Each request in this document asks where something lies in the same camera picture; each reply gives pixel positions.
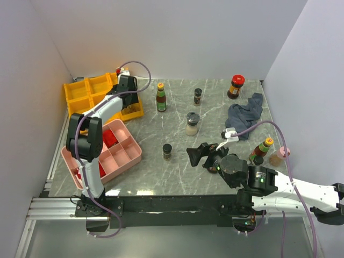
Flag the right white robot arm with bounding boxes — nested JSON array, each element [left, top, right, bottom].
[[187, 142, 343, 225]]

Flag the small black-cap spice jar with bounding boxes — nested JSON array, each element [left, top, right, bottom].
[[162, 144, 172, 161], [193, 88, 202, 106]]

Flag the pink-cap spice bottle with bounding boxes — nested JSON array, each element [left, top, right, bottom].
[[269, 147, 291, 167]]

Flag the pink divided tray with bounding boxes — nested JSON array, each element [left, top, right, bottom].
[[61, 119, 143, 190]]

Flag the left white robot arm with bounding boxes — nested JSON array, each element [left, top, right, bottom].
[[66, 75, 139, 216]]

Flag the yellow compartment bin organizer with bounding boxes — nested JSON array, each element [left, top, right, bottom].
[[63, 73, 144, 123]]

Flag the blue grey cloth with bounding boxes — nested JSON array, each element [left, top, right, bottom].
[[225, 93, 263, 133]]

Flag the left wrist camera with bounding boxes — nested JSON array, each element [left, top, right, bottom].
[[116, 67, 130, 77]]

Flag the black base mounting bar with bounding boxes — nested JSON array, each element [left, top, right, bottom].
[[75, 193, 262, 232]]

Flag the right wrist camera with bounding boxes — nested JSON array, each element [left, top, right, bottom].
[[216, 127, 239, 150]]

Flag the red-lid chili jar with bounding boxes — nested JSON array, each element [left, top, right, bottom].
[[227, 74, 245, 99], [207, 167, 218, 174]]

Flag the clear-cap salt grinder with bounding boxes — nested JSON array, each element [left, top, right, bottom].
[[185, 112, 200, 136]]

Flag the black-top brown pepper grinder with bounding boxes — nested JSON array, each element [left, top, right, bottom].
[[126, 104, 140, 114]]

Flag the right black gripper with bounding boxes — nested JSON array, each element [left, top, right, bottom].
[[186, 140, 231, 175]]

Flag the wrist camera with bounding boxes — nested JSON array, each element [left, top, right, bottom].
[[116, 67, 130, 77], [216, 127, 239, 150]]

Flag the red white packet in tray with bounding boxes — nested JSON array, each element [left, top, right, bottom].
[[73, 167, 82, 183]]

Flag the green label sauce bottle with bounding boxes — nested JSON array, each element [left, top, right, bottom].
[[156, 82, 167, 112], [249, 137, 274, 161]]

